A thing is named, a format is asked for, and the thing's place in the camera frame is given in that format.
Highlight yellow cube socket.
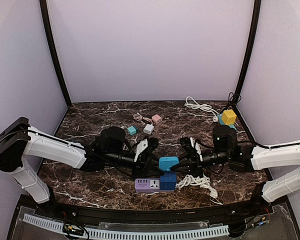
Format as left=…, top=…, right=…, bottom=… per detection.
left=221, top=109, right=237, bottom=126

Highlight pink charger cube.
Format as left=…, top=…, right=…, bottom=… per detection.
left=151, top=114, right=163, bottom=124

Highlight purple power strip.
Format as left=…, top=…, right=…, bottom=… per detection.
left=134, top=178, right=160, bottom=193

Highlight dark blue cube socket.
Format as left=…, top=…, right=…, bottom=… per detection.
left=160, top=172, right=177, bottom=191

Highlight teal power strip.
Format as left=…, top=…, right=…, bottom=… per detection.
left=216, top=113, right=238, bottom=131

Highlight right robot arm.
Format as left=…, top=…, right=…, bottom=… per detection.
left=170, top=125, right=300, bottom=204

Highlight black usb cable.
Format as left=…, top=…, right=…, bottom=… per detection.
left=224, top=91, right=242, bottom=111

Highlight white charger cube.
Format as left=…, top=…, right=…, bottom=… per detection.
left=143, top=124, right=155, bottom=135

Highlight blue adapter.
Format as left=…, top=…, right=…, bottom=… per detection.
left=158, top=156, right=180, bottom=172

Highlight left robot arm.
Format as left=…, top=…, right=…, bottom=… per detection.
left=0, top=117, right=164, bottom=204

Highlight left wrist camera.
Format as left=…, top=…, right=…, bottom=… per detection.
left=134, top=137, right=159, bottom=163

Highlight white slotted cable duct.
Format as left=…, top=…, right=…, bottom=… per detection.
left=22, top=213, right=229, bottom=240

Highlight small teal plug adapter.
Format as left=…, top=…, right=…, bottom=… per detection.
left=127, top=125, right=138, bottom=136

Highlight white cable of purple strip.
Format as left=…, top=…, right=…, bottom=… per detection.
left=176, top=174, right=220, bottom=200

